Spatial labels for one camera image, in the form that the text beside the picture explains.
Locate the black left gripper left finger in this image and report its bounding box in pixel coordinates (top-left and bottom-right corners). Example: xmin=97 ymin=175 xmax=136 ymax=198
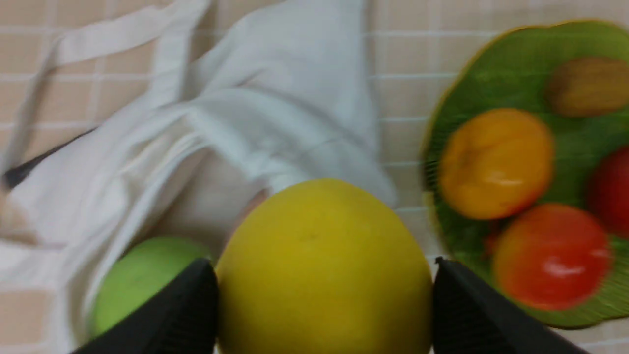
xmin=74 ymin=259 xmax=219 ymax=354

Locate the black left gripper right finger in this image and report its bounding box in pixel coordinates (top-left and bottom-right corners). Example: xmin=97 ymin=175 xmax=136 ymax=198
xmin=432 ymin=257 xmax=584 ymax=354

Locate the yellow lemon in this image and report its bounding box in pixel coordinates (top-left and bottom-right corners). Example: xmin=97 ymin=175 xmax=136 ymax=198
xmin=216 ymin=179 xmax=433 ymax=354

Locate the white cloth tote bag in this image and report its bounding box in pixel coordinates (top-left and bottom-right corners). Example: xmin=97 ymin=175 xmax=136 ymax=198
xmin=1 ymin=0 xmax=396 ymax=354

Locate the green apple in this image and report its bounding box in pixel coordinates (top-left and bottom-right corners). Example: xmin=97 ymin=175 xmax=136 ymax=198
xmin=90 ymin=236 xmax=210 ymax=337

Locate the red tomato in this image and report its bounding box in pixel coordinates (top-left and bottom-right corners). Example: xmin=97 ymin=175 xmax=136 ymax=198
xmin=491 ymin=204 xmax=614 ymax=311

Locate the orange bell pepper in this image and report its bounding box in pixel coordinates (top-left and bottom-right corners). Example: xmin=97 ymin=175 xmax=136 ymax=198
xmin=438 ymin=108 xmax=555 ymax=220

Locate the red apple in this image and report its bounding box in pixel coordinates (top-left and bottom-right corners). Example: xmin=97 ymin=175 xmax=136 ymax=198
xmin=586 ymin=146 xmax=629 ymax=239

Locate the brown kiwi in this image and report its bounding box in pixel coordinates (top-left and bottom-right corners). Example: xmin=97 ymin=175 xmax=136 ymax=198
xmin=544 ymin=57 xmax=629 ymax=118

